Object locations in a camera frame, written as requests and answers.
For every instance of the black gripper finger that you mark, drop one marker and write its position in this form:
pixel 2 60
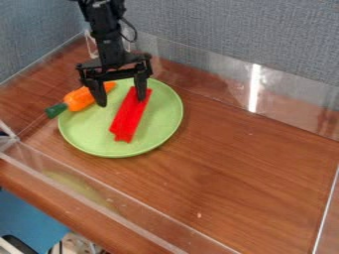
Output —
pixel 141 84
pixel 98 92

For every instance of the green plate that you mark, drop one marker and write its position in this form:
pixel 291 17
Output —
pixel 85 128

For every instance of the clear acrylic enclosure wall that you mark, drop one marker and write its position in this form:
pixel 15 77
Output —
pixel 243 183

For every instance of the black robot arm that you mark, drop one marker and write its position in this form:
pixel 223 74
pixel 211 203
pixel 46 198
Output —
pixel 103 14

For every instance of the orange toy carrot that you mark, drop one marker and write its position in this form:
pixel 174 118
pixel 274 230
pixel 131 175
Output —
pixel 77 101

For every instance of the red star-shaped bar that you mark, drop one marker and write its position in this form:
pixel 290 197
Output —
pixel 129 116

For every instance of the blue box under table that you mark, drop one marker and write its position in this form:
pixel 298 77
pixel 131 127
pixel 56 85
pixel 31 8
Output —
pixel 27 223

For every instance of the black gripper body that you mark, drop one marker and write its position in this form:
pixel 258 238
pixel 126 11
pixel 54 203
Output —
pixel 115 63

